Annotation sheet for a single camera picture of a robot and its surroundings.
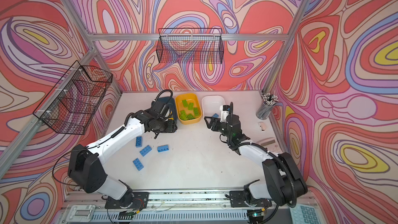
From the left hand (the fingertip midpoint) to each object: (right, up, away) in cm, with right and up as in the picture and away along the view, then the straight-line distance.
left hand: (174, 127), depth 84 cm
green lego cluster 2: (+7, +4, +19) cm, 21 cm away
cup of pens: (+56, +8, +15) cm, 58 cm away
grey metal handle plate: (-40, -38, -14) cm, 57 cm away
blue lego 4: (-20, -20, 0) cm, 28 cm away
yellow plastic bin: (+7, +17, +29) cm, 34 cm away
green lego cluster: (+7, +11, +26) cm, 29 cm away
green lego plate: (+3, +5, +17) cm, 18 cm away
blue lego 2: (-7, -13, +4) cm, 16 cm away
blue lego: (-17, -14, +4) cm, 23 cm away
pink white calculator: (+56, -11, +6) cm, 57 cm away
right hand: (+19, +3, +2) cm, 19 cm away
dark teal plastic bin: (-12, +16, +30) cm, 36 cm away
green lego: (+3, +14, +28) cm, 32 cm away
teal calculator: (+61, -38, -15) cm, 74 cm away
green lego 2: (+11, +8, +22) cm, 26 cm away
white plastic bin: (+22, +12, +26) cm, 36 cm away
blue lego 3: (+25, +5, +20) cm, 32 cm away
